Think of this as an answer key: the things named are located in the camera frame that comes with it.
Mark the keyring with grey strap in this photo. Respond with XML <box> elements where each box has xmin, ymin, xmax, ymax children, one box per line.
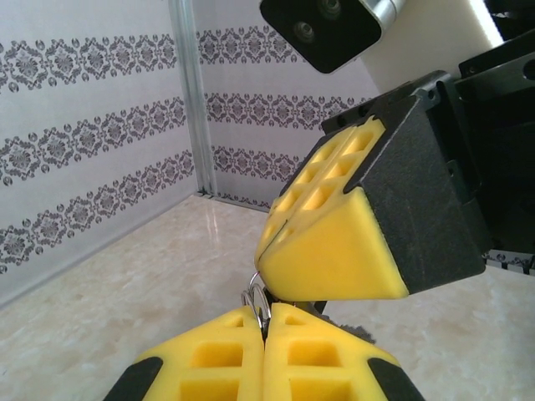
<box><xmin>241</xmin><ymin>271</ymin><xmax>380</xmax><ymax>346</ymax></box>

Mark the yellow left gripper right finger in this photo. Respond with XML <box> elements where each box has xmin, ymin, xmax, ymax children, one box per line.
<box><xmin>265</xmin><ymin>302</ymin><xmax>424</xmax><ymax>401</ymax></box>

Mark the aluminium frame post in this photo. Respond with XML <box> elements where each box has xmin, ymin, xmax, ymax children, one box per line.
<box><xmin>166</xmin><ymin>0</ymin><xmax>219</xmax><ymax>198</ymax></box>

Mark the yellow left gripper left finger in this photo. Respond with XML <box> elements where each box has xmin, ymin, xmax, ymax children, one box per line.
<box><xmin>109</xmin><ymin>306</ymin><xmax>266</xmax><ymax>401</ymax></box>

